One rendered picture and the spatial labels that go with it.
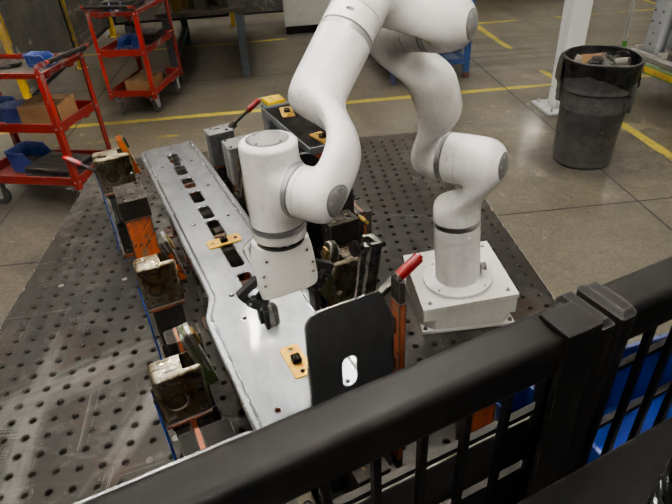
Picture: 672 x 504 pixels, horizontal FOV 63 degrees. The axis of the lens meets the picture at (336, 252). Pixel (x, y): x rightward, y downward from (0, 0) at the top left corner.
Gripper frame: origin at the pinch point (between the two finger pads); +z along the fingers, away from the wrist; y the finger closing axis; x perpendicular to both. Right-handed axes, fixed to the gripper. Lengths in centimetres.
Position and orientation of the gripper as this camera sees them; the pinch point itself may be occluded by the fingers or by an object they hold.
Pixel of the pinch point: (290, 311)
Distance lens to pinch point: 94.8
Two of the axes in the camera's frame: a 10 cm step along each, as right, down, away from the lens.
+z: 0.6, 8.3, 5.6
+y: -9.0, 2.9, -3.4
